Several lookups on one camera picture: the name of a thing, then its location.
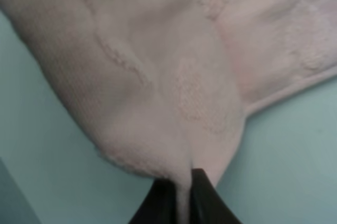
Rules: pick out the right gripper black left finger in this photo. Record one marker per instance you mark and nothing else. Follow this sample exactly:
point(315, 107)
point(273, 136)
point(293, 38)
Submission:
point(159, 205)

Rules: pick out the pink terry towel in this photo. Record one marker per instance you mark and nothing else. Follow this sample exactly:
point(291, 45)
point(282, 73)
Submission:
point(164, 86)

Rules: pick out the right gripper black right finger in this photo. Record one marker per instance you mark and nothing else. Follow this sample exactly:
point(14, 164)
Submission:
point(206, 206)

